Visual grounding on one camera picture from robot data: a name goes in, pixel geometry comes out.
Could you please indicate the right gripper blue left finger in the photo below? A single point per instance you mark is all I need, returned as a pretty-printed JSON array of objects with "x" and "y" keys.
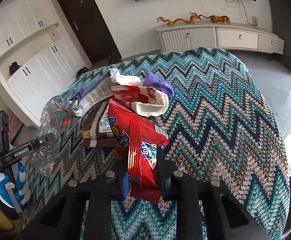
[{"x": 123, "y": 179}]

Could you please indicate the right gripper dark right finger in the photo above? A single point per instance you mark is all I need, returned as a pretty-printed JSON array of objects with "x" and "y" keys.
[{"x": 165, "y": 172}]

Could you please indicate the red snack bag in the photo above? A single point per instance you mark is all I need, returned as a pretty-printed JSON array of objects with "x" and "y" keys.
[{"x": 138, "y": 139}]

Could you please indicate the blue white gloved left hand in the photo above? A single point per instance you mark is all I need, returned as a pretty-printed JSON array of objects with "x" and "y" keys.
[{"x": 14, "y": 189}]

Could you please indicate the clear crumpled plastic bottle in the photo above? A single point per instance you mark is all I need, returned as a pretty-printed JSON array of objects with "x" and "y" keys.
[{"x": 54, "y": 117}]

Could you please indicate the brown snack wrapper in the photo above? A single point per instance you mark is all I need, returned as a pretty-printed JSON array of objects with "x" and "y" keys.
[{"x": 96, "y": 131}]

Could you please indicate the zigzag knitted table cloth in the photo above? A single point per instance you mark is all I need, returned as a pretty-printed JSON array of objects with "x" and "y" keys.
[{"x": 220, "y": 127}]

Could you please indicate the red white paper cup wrapper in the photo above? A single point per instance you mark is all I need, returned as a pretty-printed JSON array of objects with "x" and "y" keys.
[{"x": 144, "y": 100}]

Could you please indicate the purple plastic wrapper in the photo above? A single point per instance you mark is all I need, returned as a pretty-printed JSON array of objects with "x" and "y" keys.
[{"x": 155, "y": 82}]

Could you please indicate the black handbag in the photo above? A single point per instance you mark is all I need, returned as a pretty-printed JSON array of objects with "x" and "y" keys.
[{"x": 13, "y": 68}]

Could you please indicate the white silver printed wrapper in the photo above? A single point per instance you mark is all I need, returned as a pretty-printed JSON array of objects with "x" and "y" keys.
[{"x": 83, "y": 101}]

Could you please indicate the black shoes pair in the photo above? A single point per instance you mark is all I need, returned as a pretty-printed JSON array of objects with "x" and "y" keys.
[{"x": 81, "y": 71}]

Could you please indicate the white tv cabinet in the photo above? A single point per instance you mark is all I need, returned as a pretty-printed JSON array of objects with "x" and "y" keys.
[{"x": 232, "y": 36}]

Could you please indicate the golden dragon figurine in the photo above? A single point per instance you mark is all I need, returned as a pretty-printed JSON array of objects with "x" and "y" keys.
[{"x": 193, "y": 16}]

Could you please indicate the golden tiger figurine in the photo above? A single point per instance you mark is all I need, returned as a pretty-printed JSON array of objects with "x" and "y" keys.
[{"x": 220, "y": 19}]

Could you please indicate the dark wooden door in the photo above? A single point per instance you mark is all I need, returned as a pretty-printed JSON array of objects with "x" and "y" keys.
[{"x": 91, "y": 30}]

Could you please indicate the grey double door refrigerator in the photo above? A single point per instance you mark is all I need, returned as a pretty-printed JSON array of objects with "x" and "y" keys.
[{"x": 281, "y": 25}]

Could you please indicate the white wall cabinet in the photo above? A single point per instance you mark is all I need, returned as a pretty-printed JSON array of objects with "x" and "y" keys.
[{"x": 36, "y": 34}]

